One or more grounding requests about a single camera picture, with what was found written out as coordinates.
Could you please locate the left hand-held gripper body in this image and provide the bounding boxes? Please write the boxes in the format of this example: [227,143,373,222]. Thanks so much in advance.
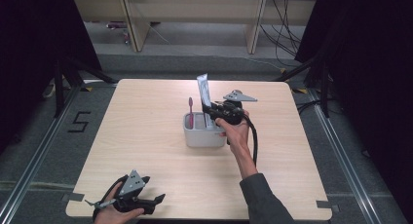
[113,169,157,215]

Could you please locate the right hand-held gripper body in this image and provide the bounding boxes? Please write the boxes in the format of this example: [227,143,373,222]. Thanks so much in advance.
[211,90,258,127]

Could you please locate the white toothpaste tube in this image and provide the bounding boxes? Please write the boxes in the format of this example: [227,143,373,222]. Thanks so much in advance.
[196,73,216,130]

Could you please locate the pink toothbrush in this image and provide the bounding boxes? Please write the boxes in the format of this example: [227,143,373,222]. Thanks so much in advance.
[188,96,195,131]

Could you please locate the grey toothbrush holder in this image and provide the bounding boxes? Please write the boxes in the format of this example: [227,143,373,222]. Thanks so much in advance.
[182,111,228,149]

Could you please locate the person's right hand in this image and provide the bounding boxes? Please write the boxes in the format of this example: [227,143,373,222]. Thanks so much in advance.
[214,110,251,151]

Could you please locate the person's left hand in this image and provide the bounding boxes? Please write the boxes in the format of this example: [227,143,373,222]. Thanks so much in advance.
[94,181,145,224]

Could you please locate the grey plug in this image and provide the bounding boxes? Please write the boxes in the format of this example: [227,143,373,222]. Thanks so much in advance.
[84,199,117,209]

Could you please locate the grey tape piece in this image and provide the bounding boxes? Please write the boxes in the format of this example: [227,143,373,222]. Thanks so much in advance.
[316,200,341,214]
[60,193,86,203]

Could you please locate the black metal stand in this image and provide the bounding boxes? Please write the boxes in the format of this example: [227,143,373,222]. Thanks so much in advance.
[274,54,331,119]
[53,55,119,119]

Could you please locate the small colourful items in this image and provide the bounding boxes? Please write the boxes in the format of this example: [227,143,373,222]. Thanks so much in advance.
[105,20,131,45]

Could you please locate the dark curtain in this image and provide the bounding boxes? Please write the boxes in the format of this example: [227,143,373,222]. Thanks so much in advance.
[0,0,102,155]
[294,0,413,223]

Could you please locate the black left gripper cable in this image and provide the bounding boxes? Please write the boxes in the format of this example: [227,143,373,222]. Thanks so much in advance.
[92,174,129,222]

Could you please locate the black floor cables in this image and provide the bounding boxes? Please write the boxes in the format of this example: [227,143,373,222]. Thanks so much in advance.
[295,98,326,115]

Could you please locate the bundle of black cables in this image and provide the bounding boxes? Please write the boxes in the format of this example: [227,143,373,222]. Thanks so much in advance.
[259,0,304,68]

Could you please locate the metal floor rail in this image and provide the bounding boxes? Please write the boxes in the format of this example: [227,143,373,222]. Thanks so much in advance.
[0,87,82,224]
[307,88,384,224]

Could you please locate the white coiled cable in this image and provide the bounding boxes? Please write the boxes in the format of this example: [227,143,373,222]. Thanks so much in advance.
[42,82,56,99]

